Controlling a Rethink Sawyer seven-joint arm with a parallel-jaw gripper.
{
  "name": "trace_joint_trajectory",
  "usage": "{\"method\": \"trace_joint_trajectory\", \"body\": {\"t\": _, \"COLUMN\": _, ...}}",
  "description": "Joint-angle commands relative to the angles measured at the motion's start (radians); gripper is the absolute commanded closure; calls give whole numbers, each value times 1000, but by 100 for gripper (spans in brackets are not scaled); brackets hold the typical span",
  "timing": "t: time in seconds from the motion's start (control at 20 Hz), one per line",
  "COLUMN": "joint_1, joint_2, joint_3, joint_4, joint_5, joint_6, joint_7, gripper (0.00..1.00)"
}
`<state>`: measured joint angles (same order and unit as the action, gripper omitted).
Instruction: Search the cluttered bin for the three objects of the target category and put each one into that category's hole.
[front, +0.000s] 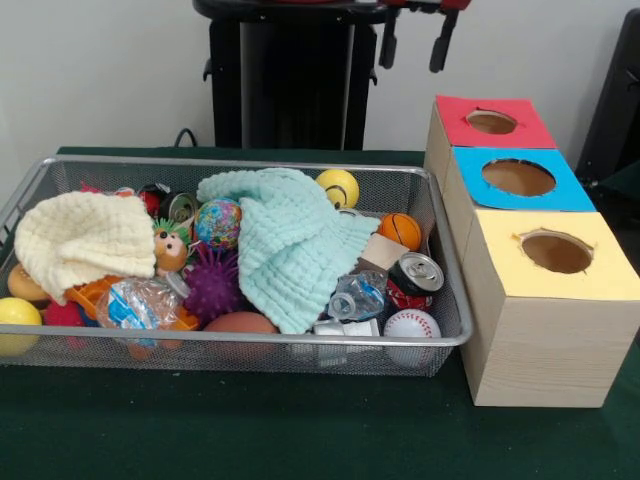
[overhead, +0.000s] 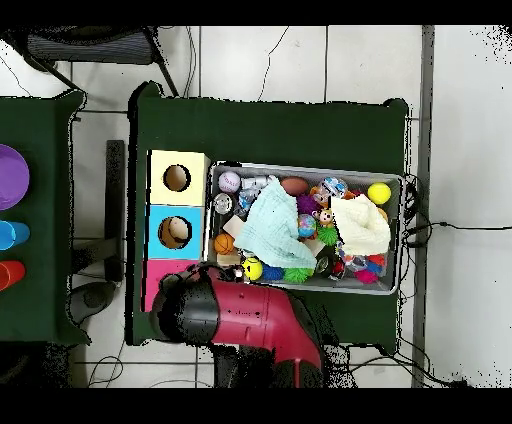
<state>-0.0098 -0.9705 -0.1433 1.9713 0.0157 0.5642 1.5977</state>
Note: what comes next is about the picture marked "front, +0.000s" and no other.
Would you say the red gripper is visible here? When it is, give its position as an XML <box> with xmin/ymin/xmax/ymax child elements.
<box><xmin>378</xmin><ymin>0</ymin><xmax>474</xmax><ymax>74</ymax></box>

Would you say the brown hedgehog plush toy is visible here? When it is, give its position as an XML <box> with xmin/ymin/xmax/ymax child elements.
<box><xmin>151</xmin><ymin>218</ymin><xmax>194</xmax><ymax>276</ymax></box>

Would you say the cream waffle cloth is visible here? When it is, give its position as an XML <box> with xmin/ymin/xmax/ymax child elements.
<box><xmin>13</xmin><ymin>191</ymin><xmax>157</xmax><ymax>306</ymax></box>

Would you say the wooden box with three holes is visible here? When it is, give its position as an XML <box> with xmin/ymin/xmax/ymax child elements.
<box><xmin>423</xmin><ymin>94</ymin><xmax>640</xmax><ymax>409</ymax></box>

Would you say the silver mesh bin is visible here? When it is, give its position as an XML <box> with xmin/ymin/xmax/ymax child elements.
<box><xmin>0</xmin><ymin>154</ymin><xmax>474</xmax><ymax>379</ymax></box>

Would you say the yellow smiley ball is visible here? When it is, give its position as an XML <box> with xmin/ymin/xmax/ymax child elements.
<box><xmin>314</xmin><ymin>168</ymin><xmax>361</xmax><ymax>211</ymax></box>

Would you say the small orange basketball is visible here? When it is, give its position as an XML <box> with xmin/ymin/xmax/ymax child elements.
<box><xmin>377</xmin><ymin>212</ymin><xmax>424</xmax><ymax>252</ymax></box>

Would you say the crushed red soda can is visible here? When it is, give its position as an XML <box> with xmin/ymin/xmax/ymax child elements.
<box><xmin>387</xmin><ymin>251</ymin><xmax>445</xmax><ymax>312</ymax></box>

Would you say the mint green waffle cloth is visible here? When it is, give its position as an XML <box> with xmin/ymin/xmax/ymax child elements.
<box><xmin>196</xmin><ymin>167</ymin><xmax>382</xmax><ymax>335</ymax></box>

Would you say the dark green table cloth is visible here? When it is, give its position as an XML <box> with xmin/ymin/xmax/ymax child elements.
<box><xmin>0</xmin><ymin>146</ymin><xmax>640</xmax><ymax>480</ymax></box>
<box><xmin>594</xmin><ymin>159</ymin><xmax>640</xmax><ymax>201</ymax></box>

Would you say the globe print ball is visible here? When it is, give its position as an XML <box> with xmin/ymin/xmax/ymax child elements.
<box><xmin>193</xmin><ymin>197</ymin><xmax>244</xmax><ymax>251</ymax></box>

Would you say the white baseball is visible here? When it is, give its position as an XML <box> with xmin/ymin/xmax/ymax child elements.
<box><xmin>383</xmin><ymin>308</ymin><xmax>442</xmax><ymax>369</ymax></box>

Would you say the purple spiky ball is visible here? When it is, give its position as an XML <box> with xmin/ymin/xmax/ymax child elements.
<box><xmin>182</xmin><ymin>244</ymin><xmax>246</xmax><ymax>326</ymax></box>

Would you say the crushed bottle with blue label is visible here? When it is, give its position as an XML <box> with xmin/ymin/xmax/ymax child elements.
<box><xmin>94</xmin><ymin>272</ymin><xmax>191</xmax><ymax>346</ymax></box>

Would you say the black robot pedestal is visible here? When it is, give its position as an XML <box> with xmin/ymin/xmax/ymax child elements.
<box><xmin>192</xmin><ymin>0</ymin><xmax>401</xmax><ymax>151</ymax></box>

